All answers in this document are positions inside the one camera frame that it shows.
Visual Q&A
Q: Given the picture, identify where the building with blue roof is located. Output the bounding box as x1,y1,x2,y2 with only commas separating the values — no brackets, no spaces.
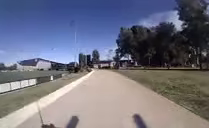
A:
16,57,70,72

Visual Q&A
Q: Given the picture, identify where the distant row of trees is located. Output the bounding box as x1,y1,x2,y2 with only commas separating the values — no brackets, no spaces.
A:
0,62,19,72

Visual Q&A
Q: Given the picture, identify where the grass strip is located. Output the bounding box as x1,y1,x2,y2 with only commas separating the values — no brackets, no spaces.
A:
0,70,90,123

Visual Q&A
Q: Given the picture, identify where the low white barrier fence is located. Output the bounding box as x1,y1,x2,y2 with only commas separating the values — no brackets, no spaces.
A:
0,73,65,97

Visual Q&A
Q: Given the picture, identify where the grass field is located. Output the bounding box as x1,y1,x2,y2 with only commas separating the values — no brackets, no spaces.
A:
113,68,209,126

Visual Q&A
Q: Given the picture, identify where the grey-green sports field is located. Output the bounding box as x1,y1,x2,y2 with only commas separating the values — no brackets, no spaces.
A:
0,69,70,85

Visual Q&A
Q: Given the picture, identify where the concrete kerb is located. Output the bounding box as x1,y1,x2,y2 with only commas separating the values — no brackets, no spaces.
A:
0,69,96,128

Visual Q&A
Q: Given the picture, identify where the tall dark building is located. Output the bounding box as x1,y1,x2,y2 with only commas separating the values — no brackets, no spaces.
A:
78,53,92,68

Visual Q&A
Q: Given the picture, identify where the low building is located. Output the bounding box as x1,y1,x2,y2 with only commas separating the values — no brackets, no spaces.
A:
93,59,118,70

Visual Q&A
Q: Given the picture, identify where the robot's own part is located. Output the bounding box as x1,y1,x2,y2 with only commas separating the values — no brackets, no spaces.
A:
65,115,80,128
131,113,148,128

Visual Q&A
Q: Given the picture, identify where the pale concrete path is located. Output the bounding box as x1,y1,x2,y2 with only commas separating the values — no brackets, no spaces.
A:
15,68,209,128

